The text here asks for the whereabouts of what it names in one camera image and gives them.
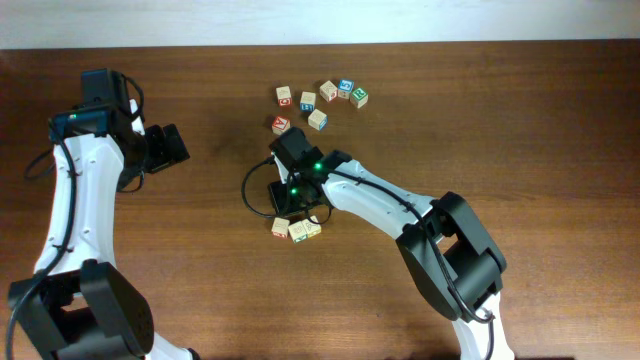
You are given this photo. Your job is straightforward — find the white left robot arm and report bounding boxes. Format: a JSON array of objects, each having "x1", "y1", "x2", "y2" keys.
[{"x1": 5, "y1": 68, "x2": 199, "y2": 360}]

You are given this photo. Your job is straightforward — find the wooden block blue S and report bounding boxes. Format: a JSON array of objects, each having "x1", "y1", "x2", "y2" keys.
[{"x1": 338, "y1": 79, "x2": 355, "y2": 99}]

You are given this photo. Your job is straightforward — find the wooden block red bottom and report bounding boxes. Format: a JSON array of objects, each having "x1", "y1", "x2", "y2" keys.
[{"x1": 271, "y1": 217, "x2": 290, "y2": 239}]

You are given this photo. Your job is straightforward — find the wooden block yellow side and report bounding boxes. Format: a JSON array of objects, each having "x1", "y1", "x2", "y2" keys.
[{"x1": 302, "y1": 216, "x2": 321, "y2": 238}]

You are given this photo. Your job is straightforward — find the plain wooden block blue side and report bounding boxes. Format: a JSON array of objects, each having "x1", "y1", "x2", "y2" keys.
[{"x1": 308, "y1": 109, "x2": 328, "y2": 131}]

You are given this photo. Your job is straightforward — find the wooden block red print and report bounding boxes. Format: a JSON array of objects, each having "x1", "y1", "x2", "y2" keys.
[{"x1": 319, "y1": 80, "x2": 338, "y2": 103}]

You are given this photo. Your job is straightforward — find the wooden block red G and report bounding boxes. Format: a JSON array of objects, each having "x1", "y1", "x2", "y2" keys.
[{"x1": 275, "y1": 86, "x2": 292, "y2": 107}]

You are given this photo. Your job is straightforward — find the wooden block green V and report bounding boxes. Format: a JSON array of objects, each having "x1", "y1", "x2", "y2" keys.
[{"x1": 288, "y1": 221, "x2": 308, "y2": 243}]

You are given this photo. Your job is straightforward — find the wooden block red V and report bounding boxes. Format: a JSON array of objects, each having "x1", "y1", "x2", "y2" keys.
[{"x1": 271, "y1": 116, "x2": 291, "y2": 135}]

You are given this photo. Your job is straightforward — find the wooden block blue letters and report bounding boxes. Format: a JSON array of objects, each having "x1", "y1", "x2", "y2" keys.
[{"x1": 300, "y1": 91, "x2": 316, "y2": 112}]

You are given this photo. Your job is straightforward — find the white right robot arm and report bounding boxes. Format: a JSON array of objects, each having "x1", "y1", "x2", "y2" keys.
[{"x1": 269, "y1": 127, "x2": 515, "y2": 359}]

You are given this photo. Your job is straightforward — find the wooden block green R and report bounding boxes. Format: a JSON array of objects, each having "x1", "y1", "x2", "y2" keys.
[{"x1": 350, "y1": 87, "x2": 369, "y2": 109}]

